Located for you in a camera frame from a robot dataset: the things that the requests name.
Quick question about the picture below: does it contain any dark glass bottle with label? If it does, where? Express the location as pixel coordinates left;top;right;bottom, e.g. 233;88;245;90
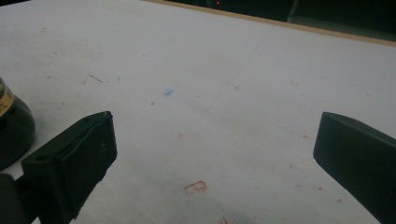
0;77;36;172

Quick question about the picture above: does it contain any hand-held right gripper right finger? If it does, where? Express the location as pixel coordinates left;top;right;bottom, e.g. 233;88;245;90
312;111;396;224

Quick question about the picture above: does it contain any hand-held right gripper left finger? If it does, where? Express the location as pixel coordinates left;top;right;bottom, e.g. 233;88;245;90
21;110;119;224

